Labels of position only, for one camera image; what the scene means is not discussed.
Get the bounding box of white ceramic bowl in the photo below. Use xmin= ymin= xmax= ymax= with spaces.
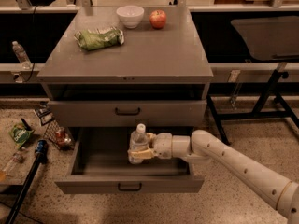
xmin=116 ymin=6 xmax=144 ymax=29

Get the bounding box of clear plastic water bottle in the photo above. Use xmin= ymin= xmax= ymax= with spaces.
xmin=128 ymin=123 xmax=149 ymax=164

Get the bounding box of green chip bag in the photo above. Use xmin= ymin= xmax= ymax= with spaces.
xmin=74 ymin=26 xmax=124 ymax=51

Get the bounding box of black pole with blue grip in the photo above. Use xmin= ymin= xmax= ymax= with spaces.
xmin=5 ymin=139 xmax=49 ymax=224

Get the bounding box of open lower grey drawer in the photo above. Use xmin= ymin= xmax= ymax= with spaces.
xmin=55 ymin=127 xmax=204 ymax=194

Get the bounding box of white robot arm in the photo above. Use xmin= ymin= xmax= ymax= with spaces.
xmin=128 ymin=124 xmax=299 ymax=224

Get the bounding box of green snack bag on floor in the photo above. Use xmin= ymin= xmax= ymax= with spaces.
xmin=8 ymin=123 xmax=34 ymax=149

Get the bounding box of grey metal drawer cabinet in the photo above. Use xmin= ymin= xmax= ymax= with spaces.
xmin=36 ymin=6 xmax=215 ymax=141

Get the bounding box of dark snack packet on floor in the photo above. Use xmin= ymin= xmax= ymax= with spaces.
xmin=35 ymin=102 xmax=55 ymax=126

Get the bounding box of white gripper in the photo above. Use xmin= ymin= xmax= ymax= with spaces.
xmin=128 ymin=133 xmax=172 ymax=160

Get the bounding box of red apple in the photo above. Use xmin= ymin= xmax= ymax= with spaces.
xmin=149 ymin=10 xmax=166 ymax=29

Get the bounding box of wire mesh basket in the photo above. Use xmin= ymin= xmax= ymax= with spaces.
xmin=44 ymin=120 xmax=73 ymax=150

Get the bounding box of plastic bottle on floor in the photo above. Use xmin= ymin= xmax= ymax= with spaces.
xmin=0 ymin=152 xmax=25 ymax=181

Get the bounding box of closed upper grey drawer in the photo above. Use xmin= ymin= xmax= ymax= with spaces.
xmin=49 ymin=100 xmax=206 ymax=127

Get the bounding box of small water bottle on ledge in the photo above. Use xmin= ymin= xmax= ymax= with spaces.
xmin=12 ymin=41 xmax=33 ymax=70

